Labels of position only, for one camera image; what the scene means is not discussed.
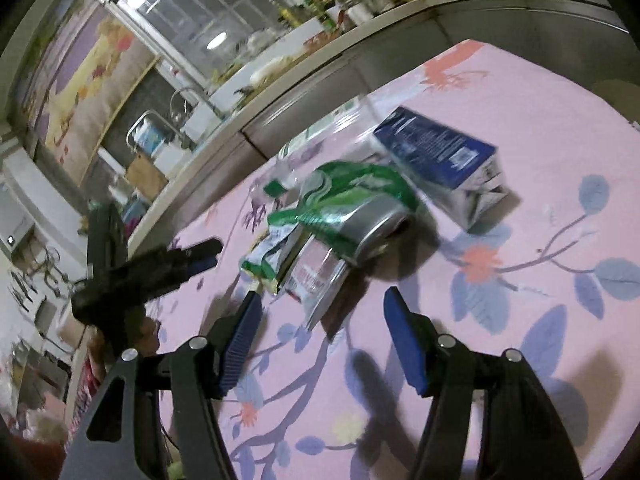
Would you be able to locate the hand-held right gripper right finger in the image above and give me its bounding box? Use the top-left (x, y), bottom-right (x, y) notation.
top-left (383, 287), bottom-right (586, 480)

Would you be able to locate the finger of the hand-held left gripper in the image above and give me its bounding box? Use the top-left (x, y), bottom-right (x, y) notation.
top-left (127, 238), bottom-right (224, 302)

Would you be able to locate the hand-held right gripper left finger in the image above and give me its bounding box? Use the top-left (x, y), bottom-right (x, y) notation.
top-left (59, 289), bottom-right (264, 480)

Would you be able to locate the crushed green drink can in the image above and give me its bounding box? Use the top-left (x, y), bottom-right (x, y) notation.
top-left (299, 159), bottom-right (427, 267)

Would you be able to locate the green snack wrapper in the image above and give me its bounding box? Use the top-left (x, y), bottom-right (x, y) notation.
top-left (240, 207), bottom-right (303, 295)

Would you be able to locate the wooden cutting board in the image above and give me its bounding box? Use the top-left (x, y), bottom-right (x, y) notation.
top-left (124, 154), bottom-right (170, 202)

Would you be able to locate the metal sink faucet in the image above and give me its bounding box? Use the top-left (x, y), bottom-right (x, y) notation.
top-left (169, 87), bottom-right (202, 147)

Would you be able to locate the clear plastic bottle green cap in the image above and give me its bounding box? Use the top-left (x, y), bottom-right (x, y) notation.
top-left (249, 94), bottom-right (377, 203)

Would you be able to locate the blue and white carton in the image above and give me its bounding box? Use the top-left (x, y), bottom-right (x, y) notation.
top-left (371, 106), bottom-right (512, 234)

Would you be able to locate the white vegetable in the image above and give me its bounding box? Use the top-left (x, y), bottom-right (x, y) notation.
top-left (249, 54), bottom-right (298, 87)

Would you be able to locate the kitchen window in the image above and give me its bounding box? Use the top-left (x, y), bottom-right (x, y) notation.
top-left (106, 0), bottom-right (323, 92)

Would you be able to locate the row of condiment bottles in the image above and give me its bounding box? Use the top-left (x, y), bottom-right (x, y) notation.
top-left (277, 0), bottom-right (383, 33)

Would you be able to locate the wall poster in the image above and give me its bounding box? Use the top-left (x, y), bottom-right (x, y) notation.
top-left (26, 0), bottom-right (162, 187)

